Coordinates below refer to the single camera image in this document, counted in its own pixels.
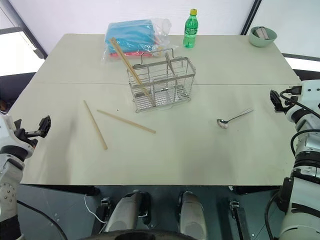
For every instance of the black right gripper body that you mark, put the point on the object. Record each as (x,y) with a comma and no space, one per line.
(286,105)

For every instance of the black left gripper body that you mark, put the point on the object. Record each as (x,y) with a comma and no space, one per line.
(23,136)

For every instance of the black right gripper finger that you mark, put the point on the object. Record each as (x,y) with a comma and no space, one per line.
(276,101)

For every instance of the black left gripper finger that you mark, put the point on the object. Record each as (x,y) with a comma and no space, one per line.
(18,125)
(45,125)

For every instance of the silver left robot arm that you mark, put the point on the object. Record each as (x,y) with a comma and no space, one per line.
(8,190)

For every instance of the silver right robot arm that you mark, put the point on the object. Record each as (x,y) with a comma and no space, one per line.
(303,200)

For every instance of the wooden chopstick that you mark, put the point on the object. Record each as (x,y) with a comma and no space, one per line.
(119,53)
(95,125)
(126,121)
(125,58)

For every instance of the silver metal spoon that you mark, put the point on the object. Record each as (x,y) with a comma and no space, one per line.
(222,124)

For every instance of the pale green bowl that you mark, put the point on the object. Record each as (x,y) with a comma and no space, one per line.
(262,41)

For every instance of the grey blocks in bowl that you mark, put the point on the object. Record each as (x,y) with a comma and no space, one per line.
(262,32)

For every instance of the dark grey table base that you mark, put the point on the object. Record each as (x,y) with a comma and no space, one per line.
(55,212)

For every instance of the green plastic soda bottle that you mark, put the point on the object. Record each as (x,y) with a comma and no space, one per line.
(190,30)

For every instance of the red folded cloth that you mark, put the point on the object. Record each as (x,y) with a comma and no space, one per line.
(135,54)

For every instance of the grey robot leg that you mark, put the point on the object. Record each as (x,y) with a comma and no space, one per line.
(192,215)
(123,215)

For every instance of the blue folded cloth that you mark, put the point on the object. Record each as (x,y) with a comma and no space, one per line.
(132,32)

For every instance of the clear plastic bag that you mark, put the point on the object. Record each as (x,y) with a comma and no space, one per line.
(162,30)

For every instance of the dark rounded robot waist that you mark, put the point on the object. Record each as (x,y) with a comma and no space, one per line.
(130,235)

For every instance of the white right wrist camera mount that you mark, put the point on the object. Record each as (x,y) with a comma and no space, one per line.
(311,91)

